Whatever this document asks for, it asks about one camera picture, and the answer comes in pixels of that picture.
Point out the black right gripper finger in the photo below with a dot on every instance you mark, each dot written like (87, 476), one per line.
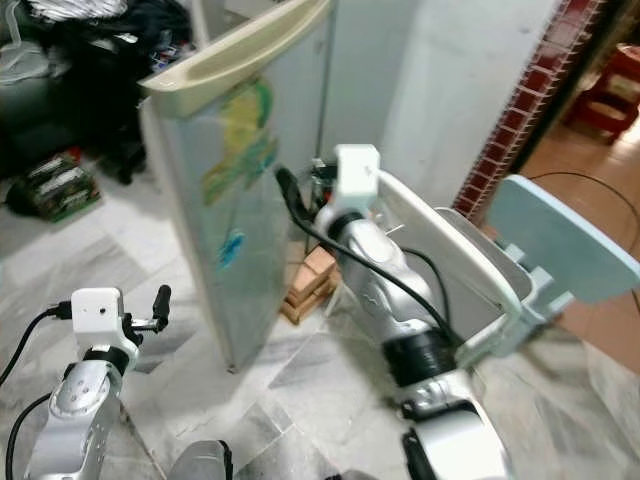
(293, 193)

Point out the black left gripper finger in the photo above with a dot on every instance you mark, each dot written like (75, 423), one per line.
(162, 305)

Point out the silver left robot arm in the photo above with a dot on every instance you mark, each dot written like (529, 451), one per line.
(80, 410)

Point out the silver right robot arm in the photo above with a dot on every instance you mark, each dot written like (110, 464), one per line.
(380, 280)

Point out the white fridge body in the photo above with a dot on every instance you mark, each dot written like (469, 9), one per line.
(370, 100)

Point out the red brick stack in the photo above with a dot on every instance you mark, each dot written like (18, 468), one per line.
(308, 285)

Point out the grey left robot leg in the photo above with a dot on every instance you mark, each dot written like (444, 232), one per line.
(200, 462)

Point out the green drinks carton box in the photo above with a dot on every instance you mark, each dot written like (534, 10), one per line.
(50, 188)

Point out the dark green sofa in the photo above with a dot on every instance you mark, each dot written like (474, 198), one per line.
(20, 110)

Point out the light blue kid chair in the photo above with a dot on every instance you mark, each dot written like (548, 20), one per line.
(560, 235)

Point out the black white striped cloth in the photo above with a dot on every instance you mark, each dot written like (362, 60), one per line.
(75, 8)

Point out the red plastic stool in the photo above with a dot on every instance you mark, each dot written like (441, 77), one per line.
(605, 95)

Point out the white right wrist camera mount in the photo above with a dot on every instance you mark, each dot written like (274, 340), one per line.
(357, 172)

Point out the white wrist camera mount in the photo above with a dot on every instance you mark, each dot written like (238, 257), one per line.
(357, 172)
(98, 316)

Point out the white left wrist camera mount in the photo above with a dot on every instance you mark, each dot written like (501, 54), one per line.
(98, 316)

